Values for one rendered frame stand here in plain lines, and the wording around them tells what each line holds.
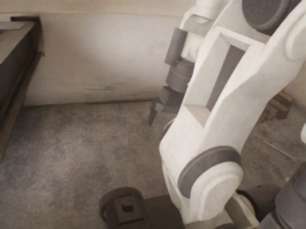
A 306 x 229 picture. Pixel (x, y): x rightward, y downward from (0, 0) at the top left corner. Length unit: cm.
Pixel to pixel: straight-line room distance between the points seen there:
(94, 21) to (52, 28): 30
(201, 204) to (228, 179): 7
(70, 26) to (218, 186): 152
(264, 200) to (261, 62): 59
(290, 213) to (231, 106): 18
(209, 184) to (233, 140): 10
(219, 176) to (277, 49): 23
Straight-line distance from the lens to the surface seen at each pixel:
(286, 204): 35
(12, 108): 110
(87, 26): 173
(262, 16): 41
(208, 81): 45
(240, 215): 82
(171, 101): 63
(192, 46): 57
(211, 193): 44
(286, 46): 36
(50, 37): 176
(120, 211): 87
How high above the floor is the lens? 93
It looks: 32 degrees down
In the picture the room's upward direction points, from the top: 6 degrees clockwise
